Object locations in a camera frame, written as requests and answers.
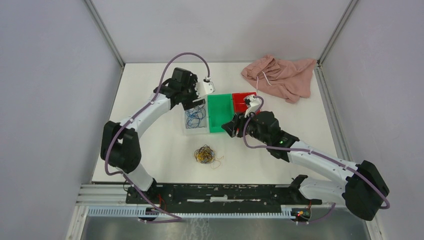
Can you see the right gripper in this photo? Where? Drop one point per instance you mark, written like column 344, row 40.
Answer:
column 238, row 122

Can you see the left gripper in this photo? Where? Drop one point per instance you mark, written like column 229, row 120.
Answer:
column 188, row 104

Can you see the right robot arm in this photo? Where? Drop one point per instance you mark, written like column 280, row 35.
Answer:
column 358, row 186

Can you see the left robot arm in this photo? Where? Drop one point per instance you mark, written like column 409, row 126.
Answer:
column 120, row 144

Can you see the clear plastic bin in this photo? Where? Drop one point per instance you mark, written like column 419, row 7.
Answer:
column 196, row 120

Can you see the green plastic bin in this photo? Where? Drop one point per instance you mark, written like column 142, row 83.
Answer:
column 220, row 111

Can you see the red plastic bin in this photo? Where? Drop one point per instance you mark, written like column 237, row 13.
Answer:
column 239, row 103

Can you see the pink cloth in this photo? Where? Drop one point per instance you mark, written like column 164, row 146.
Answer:
column 285, row 79

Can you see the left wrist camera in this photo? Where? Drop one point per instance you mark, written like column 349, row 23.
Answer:
column 204, row 87

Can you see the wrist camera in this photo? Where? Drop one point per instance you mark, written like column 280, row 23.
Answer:
column 254, row 104
column 204, row 87

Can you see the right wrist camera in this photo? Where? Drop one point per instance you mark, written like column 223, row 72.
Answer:
column 254, row 104

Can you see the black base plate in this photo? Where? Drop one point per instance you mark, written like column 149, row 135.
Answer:
column 193, row 198

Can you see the aluminium frame rail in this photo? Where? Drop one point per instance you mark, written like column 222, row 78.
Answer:
column 119, row 193

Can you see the white cable duct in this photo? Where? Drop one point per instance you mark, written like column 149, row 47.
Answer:
column 145, row 212

